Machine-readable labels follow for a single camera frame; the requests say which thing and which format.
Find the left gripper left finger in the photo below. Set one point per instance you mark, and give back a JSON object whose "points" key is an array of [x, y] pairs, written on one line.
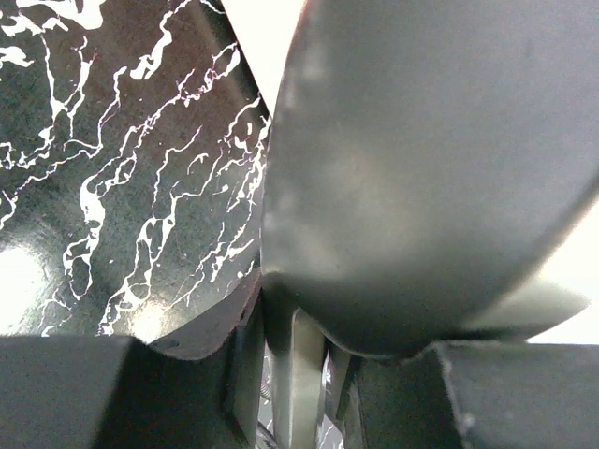
{"points": [[197, 387]]}

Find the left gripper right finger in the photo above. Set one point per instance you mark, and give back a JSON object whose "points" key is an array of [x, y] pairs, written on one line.
{"points": [[458, 394]]}

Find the grey shower head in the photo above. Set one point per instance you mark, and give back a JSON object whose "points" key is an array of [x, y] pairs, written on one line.
{"points": [[432, 176]]}

